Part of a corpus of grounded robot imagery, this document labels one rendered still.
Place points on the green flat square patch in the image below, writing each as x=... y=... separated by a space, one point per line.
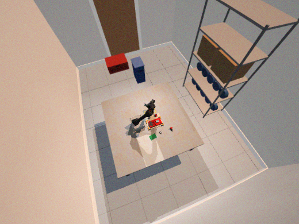
x=152 y=136

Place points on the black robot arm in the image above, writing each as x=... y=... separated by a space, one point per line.
x=147 y=113

